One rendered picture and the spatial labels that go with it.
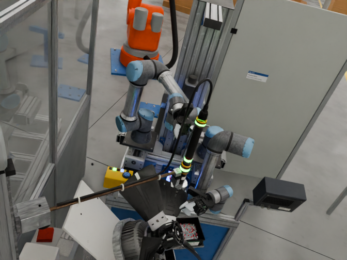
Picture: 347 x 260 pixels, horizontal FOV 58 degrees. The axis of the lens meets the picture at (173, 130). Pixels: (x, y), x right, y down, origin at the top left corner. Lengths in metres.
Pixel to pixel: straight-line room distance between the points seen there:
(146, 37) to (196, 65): 3.16
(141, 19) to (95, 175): 2.61
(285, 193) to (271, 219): 1.63
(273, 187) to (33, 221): 1.36
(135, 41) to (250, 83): 2.53
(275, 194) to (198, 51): 1.00
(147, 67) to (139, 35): 3.35
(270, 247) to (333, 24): 2.14
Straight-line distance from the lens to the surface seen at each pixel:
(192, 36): 2.04
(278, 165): 3.93
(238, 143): 1.76
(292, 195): 2.03
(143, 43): 5.24
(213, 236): 2.37
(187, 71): 2.14
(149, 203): 1.49
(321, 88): 3.44
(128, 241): 1.57
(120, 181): 1.92
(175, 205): 1.71
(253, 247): 3.31
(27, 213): 1.13
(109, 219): 1.60
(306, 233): 3.75
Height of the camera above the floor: 2.47
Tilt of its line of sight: 36 degrees down
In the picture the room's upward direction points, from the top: 16 degrees clockwise
